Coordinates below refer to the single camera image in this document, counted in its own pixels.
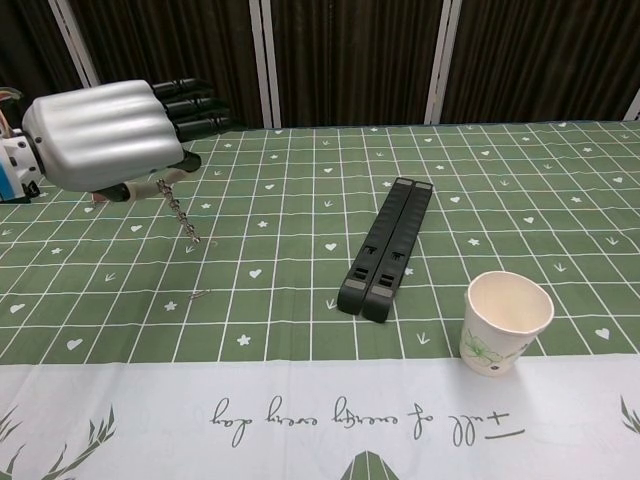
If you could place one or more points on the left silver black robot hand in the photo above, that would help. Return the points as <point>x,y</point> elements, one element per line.
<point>105,135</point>

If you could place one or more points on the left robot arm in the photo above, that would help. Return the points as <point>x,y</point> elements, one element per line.
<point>15,165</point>

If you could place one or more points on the small bent metal clip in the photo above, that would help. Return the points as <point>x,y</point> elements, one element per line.
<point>199,295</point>

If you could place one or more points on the green grid tablecloth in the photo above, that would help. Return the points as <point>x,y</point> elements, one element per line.
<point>300,240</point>

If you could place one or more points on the black folded laptop stand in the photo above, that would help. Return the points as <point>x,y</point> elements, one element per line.
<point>395,240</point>

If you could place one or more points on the white paper cup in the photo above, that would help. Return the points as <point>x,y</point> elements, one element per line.
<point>505,330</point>

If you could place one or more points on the white partition frame post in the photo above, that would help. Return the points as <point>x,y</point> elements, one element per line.
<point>636,107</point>
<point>442,60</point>
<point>266,65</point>
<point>80,45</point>

